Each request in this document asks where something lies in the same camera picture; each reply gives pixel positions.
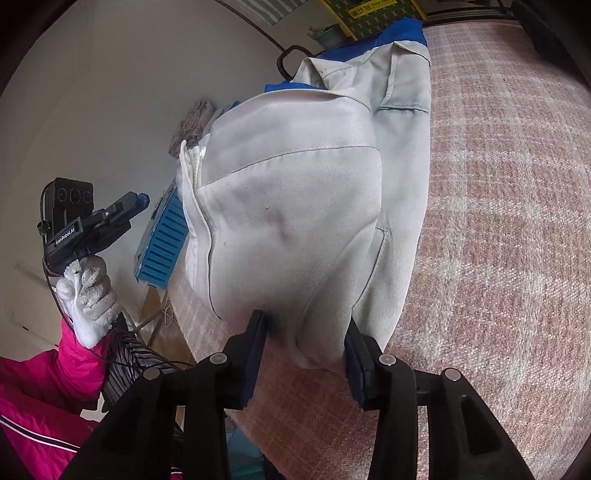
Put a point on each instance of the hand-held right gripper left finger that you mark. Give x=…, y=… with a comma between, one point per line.
x=253, y=364

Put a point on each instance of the black metal clothes rack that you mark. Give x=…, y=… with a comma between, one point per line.
x=461, y=11

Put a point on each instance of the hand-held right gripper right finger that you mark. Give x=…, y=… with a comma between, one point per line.
x=355, y=376

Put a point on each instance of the small potted plant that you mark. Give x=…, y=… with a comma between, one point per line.
x=330, y=37

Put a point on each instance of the dark striped cloth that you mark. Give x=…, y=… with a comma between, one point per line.
x=134, y=360

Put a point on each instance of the yellow patterned box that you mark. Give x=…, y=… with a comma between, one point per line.
x=369, y=18

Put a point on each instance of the white and blue jacket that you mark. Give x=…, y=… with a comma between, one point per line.
x=300, y=207

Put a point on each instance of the blue slatted crate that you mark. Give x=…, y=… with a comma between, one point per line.
x=164, y=240

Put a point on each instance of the person's left hand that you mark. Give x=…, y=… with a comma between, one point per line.
x=92, y=286

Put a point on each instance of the person's pink jacket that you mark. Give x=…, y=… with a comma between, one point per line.
x=27, y=443

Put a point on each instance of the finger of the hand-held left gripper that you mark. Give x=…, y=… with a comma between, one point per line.
x=142, y=201
x=111, y=233

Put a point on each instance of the green striped wall hanging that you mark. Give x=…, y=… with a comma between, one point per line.
x=272, y=7

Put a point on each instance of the floral cloth bundle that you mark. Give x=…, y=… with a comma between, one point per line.
x=194, y=124

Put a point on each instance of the person's left forearm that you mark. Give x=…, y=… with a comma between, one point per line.
x=55, y=374

